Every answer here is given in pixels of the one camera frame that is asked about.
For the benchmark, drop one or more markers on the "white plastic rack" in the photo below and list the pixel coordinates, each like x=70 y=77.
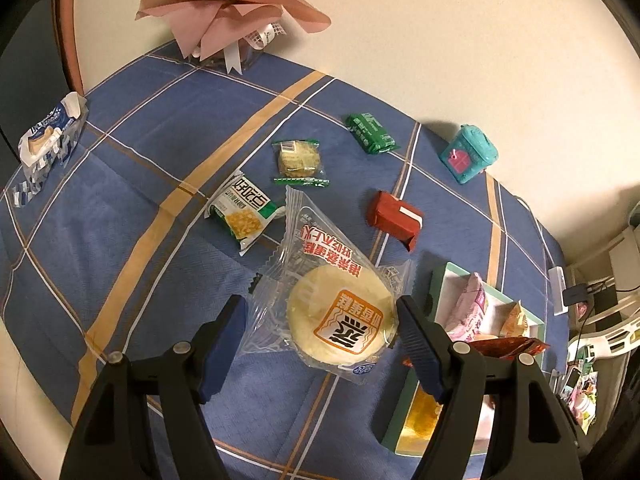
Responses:
x=620 y=320

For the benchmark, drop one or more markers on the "clear cracker packet green ends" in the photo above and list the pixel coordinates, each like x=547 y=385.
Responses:
x=298 y=157

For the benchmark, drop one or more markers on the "white green cracker packet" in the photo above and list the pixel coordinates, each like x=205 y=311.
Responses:
x=245 y=210

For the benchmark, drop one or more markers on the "red snack packet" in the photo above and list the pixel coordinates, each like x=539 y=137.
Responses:
x=515 y=346

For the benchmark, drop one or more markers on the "teal toy box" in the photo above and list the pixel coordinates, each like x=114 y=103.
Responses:
x=467 y=155

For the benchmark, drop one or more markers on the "orange snack packet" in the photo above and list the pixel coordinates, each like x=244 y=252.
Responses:
x=515 y=320

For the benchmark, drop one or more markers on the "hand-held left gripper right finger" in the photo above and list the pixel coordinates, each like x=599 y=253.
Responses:
x=420 y=345

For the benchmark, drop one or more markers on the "white power adapter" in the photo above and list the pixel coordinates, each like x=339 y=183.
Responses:
x=557 y=290

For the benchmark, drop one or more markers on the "yellow cake packet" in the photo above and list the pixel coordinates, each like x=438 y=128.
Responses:
x=422 y=415

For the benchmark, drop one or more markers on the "blue plaid tablecloth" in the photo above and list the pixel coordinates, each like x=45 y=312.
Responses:
x=125 y=210

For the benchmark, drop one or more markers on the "red paper box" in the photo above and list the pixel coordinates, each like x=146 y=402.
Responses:
x=392 y=212

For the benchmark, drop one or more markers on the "clear round bun packet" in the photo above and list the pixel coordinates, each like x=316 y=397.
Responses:
x=340 y=310

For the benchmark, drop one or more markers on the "black small device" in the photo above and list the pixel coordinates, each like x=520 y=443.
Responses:
x=577 y=295

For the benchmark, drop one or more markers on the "brown wooden post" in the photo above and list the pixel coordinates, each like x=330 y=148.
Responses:
x=67 y=35

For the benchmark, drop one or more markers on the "light green cardboard box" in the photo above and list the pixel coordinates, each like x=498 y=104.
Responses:
x=400 y=422

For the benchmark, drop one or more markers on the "pink snack packet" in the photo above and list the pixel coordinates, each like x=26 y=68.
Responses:
x=470 y=310

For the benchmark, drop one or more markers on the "pink flower bouquet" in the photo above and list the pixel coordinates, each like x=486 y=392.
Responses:
x=225 y=15

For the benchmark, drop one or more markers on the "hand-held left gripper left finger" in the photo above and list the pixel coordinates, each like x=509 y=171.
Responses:
x=225 y=345

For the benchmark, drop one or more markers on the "green snack packet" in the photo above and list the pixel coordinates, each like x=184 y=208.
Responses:
x=372 y=132

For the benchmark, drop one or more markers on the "blue white biscuit packet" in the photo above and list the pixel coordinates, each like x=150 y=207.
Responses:
x=45 y=135

